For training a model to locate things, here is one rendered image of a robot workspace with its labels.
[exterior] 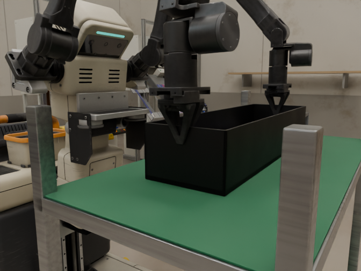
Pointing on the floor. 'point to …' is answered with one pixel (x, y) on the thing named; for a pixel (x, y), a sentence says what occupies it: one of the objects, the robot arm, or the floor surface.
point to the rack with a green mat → (207, 206)
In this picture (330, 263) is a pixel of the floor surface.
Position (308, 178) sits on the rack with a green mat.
